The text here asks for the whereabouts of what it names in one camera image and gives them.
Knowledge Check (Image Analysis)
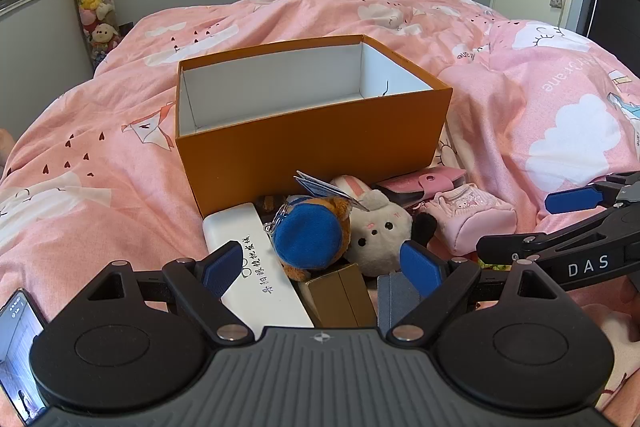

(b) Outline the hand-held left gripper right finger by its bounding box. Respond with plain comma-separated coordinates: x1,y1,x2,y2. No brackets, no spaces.
387,241,566,344

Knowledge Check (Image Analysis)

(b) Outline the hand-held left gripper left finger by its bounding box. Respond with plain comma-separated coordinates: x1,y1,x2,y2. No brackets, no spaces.
80,241,256,344

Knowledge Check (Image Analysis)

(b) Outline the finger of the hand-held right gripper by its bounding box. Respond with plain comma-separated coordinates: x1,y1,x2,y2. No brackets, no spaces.
476,205,640,293
545,172,640,215

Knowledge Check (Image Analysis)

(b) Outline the white bunny plush toy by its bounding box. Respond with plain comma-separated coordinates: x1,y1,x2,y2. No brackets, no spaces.
330,175,413,277

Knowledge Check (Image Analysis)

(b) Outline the white glasses case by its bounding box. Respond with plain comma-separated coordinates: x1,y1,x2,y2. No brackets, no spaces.
202,202,328,330

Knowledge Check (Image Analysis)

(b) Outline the pink printed pouch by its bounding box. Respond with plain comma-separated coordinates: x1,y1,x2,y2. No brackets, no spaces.
425,187,517,254

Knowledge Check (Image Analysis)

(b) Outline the blue and orange plush keychain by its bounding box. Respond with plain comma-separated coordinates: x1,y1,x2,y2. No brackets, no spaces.
270,170,368,283

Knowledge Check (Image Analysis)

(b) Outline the gold cardboard box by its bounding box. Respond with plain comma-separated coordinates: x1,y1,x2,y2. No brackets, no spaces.
295,263,376,328

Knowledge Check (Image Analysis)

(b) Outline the orange cardboard box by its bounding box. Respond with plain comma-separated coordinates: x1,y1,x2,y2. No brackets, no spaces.
175,34,453,218

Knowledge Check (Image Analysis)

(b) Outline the grey fabric wallet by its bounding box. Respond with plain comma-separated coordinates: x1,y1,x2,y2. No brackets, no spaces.
376,272,426,338

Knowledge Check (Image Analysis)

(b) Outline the pink snap wallet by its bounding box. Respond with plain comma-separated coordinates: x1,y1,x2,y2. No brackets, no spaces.
375,168,466,210

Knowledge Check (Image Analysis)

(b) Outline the pink printed blanket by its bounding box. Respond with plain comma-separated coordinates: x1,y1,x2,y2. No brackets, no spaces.
0,0,640,427

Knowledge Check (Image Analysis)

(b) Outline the smartphone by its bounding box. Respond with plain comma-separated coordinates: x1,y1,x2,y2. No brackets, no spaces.
0,288,48,425

